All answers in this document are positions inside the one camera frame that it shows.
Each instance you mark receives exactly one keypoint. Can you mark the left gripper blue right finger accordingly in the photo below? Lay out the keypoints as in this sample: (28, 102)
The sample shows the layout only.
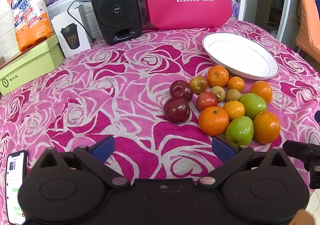
(223, 150)

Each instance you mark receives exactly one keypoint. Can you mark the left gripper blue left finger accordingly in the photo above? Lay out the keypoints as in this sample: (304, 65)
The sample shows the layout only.
(103, 149)

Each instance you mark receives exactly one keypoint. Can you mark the green apple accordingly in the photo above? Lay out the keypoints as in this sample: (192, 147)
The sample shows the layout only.
(240, 131)
(254, 105)

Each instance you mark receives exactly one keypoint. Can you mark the large mandarin with stem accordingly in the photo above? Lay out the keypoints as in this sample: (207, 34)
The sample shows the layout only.
(213, 121)

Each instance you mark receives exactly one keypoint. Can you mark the small yellow orange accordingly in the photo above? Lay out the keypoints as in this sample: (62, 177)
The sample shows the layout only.
(234, 109)

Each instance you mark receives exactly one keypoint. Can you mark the red small plum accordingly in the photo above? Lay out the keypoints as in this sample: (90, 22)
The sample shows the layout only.
(205, 100)

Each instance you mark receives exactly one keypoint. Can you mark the longan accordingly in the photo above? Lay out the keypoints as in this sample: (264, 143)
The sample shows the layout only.
(219, 92)
(233, 95)

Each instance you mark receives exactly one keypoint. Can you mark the dark red plum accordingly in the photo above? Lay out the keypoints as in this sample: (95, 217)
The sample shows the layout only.
(176, 110)
(181, 89)

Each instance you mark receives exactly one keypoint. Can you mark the small mandarin orange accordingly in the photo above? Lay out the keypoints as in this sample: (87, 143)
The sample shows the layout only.
(236, 83)

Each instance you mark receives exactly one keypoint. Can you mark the pink rose tablecloth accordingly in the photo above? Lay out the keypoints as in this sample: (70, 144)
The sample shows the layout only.
(118, 90)

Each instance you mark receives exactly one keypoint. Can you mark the yellow-red plum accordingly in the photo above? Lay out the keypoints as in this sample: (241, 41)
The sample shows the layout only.
(198, 84)

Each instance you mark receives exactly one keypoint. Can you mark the large mandarin orange top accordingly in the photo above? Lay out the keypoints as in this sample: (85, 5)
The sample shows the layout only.
(217, 76)

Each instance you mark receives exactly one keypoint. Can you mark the smartphone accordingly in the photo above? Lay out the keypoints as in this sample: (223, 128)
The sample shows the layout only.
(16, 170)

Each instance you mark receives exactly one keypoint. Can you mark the white oval plate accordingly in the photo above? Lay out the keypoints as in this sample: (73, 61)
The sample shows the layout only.
(241, 56)

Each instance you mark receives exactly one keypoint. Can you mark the green shoe box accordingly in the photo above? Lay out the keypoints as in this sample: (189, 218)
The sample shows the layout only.
(32, 64)

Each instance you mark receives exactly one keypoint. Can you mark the orange covered chair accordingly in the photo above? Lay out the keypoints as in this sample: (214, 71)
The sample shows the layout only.
(308, 36)

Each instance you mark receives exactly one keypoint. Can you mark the black speaker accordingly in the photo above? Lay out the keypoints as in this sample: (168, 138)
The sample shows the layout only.
(118, 20)

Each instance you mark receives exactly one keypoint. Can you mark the orange tissue pack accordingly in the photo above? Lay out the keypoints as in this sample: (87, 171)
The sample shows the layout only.
(31, 22)

